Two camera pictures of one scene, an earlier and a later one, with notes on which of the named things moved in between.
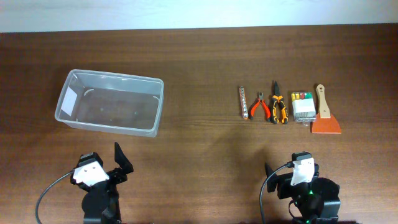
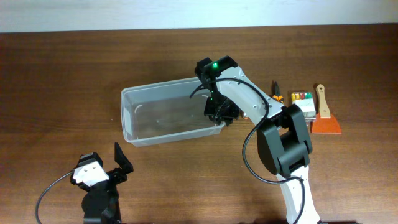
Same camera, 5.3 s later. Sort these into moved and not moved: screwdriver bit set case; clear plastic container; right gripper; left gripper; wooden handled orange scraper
Moved: clear plastic container; right gripper
Not moved: screwdriver bit set case; left gripper; wooden handled orange scraper
